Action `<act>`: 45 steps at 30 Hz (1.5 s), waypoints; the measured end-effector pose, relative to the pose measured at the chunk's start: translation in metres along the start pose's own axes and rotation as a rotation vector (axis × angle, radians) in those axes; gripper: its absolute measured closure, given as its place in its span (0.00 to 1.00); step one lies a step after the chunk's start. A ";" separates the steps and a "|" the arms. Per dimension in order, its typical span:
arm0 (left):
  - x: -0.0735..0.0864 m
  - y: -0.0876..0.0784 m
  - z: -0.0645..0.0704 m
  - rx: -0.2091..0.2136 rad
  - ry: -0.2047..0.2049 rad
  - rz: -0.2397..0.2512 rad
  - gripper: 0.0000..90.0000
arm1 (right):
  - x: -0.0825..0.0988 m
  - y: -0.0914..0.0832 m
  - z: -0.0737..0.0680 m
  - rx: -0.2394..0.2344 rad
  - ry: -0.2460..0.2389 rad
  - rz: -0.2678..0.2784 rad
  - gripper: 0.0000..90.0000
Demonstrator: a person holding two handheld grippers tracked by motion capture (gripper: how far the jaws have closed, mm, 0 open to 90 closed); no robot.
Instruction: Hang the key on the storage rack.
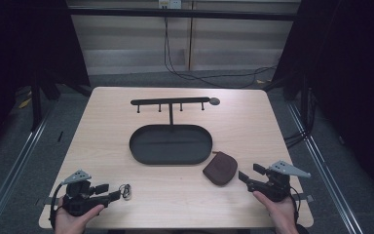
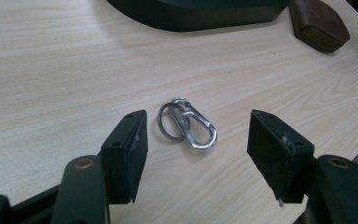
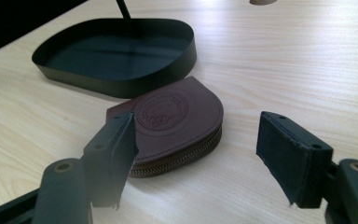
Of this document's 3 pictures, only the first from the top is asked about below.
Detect left hand-held gripper black cable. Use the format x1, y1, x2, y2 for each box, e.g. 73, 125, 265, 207
49, 183, 63, 229

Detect yellow scrap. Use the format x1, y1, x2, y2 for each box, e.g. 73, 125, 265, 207
18, 97, 33, 109

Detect white wall socket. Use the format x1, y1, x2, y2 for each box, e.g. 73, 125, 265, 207
158, 0, 183, 10

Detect grey tape piece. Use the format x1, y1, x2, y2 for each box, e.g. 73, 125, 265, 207
291, 193, 315, 204
35, 196, 59, 207

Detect hand-held gripper black cable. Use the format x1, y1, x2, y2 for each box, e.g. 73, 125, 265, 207
49, 183, 63, 229
288, 186, 302, 226

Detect brown pouch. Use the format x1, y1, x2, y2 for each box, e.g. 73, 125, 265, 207
203, 150, 239, 187

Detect black key rack with tray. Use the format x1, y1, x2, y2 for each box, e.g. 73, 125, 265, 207
129, 97, 222, 166

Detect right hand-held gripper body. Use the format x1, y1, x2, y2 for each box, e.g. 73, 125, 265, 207
246, 160, 312, 203

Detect aluminium floor rail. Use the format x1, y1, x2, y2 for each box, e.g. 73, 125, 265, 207
0, 106, 55, 234
286, 102, 366, 234

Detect black metal stand post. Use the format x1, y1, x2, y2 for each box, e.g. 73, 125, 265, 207
30, 72, 44, 133

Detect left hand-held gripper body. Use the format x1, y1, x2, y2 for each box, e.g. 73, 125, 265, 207
61, 169, 111, 217

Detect black horizontal frame bar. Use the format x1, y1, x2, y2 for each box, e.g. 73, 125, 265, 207
67, 7, 303, 22

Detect long black wall cable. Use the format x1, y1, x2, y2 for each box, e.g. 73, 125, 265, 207
163, 16, 278, 90

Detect right hand-held gripper black cable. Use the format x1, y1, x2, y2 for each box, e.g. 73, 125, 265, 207
288, 186, 302, 226

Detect person's left hand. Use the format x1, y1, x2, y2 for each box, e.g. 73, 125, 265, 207
54, 196, 105, 234

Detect person's right hand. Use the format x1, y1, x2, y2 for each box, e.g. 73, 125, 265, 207
252, 191, 298, 234

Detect bundle of black cables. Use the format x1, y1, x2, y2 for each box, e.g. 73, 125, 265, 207
283, 87, 315, 149

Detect black curtain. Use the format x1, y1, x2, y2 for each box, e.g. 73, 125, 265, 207
271, 0, 374, 204
0, 0, 91, 160

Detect silver keys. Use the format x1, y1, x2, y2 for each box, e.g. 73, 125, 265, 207
118, 183, 133, 201

